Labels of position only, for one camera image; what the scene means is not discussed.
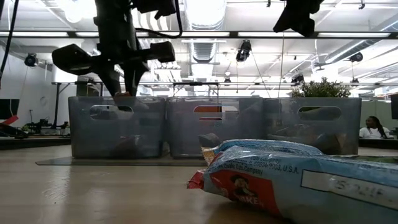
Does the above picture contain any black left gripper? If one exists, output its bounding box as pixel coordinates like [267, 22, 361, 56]
[51, 0, 177, 96]

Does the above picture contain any blue granola bar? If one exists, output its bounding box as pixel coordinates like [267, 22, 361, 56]
[201, 138, 325, 166]
[186, 145, 398, 224]

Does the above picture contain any black ceiling spotlight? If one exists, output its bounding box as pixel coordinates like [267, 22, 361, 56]
[290, 73, 306, 85]
[24, 52, 40, 68]
[234, 39, 252, 63]
[348, 51, 364, 63]

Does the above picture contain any grey translucent plastic bin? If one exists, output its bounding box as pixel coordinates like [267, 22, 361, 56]
[68, 96, 167, 159]
[262, 97, 363, 156]
[165, 96, 265, 159]

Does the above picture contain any green artificial potted plant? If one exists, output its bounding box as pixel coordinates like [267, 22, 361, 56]
[290, 77, 352, 99]

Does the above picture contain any black overhead light bar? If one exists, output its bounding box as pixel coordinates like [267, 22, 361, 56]
[0, 30, 398, 39]

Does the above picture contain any red background box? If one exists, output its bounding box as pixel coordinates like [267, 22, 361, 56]
[193, 105, 223, 122]

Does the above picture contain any black monitor screen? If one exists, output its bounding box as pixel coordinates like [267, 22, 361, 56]
[391, 93, 398, 120]
[0, 98, 21, 121]

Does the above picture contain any red white striped object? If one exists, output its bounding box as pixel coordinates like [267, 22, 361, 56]
[0, 114, 19, 127]

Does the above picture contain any black background equipment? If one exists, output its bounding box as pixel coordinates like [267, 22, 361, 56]
[0, 124, 29, 139]

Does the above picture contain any person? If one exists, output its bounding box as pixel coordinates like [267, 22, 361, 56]
[359, 115, 391, 139]

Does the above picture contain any thin hanging cable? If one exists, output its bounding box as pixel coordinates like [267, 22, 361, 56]
[279, 30, 286, 91]

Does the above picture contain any long silver air duct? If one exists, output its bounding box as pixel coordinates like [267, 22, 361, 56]
[313, 14, 398, 68]

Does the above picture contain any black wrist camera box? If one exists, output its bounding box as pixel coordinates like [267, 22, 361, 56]
[132, 0, 177, 20]

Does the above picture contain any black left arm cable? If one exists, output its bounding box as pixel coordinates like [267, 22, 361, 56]
[135, 0, 184, 40]

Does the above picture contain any round silver air duct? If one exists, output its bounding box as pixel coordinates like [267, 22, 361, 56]
[183, 0, 228, 82]

